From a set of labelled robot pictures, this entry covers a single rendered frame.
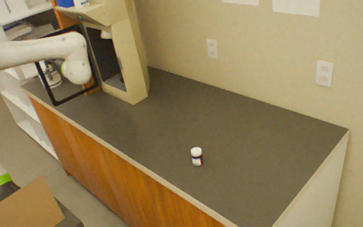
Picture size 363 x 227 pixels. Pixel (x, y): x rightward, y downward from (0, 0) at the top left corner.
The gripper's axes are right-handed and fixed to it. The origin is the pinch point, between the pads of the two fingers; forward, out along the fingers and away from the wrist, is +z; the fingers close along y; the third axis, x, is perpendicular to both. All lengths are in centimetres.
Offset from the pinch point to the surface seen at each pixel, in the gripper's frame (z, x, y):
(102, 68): -1.1, 18.3, -28.7
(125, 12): -29.5, -16.0, -35.9
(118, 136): -46, 34, -3
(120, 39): -29.5, -4.0, -29.3
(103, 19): -29.4, -16.6, -23.0
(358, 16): -129, -14, -69
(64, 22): 7.6, -12.4, -19.7
